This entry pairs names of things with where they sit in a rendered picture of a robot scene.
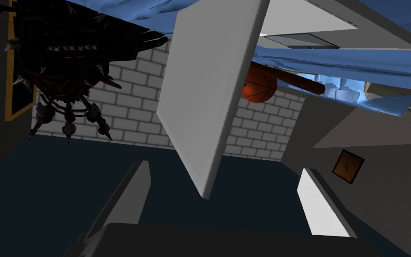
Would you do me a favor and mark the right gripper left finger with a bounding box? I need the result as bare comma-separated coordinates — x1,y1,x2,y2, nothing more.
82,160,152,240

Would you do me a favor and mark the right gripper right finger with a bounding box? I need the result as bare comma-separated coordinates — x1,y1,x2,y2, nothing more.
296,167,359,239

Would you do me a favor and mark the small brown framed picture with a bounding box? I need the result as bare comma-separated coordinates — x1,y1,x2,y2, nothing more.
332,149,366,185

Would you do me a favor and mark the brown baseball bat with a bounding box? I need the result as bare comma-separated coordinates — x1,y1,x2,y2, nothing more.
250,61,326,95

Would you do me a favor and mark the orange basketball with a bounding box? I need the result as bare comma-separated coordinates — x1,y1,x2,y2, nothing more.
241,66,278,104

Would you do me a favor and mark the white flat panel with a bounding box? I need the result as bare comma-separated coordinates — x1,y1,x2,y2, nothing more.
156,0,271,200

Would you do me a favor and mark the blue bed cover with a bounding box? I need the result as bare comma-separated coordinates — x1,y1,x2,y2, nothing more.
66,0,411,117

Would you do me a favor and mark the black spiky object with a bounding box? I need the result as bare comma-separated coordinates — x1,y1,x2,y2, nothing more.
0,0,169,143

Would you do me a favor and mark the white desk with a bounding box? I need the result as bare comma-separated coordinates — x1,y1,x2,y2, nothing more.
259,0,411,50

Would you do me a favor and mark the yellow-framed dark wall picture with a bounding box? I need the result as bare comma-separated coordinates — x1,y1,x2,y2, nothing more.
5,0,37,121

